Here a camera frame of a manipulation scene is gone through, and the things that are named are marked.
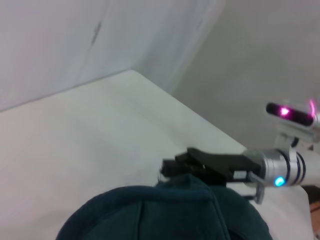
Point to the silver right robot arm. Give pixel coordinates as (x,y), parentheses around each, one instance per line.
(287,170)

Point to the dark teal fabric bag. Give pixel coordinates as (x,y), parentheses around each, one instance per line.
(162,212)

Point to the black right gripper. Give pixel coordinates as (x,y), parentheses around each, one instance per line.
(220,167)

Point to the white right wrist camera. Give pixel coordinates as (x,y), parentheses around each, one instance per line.
(292,120)

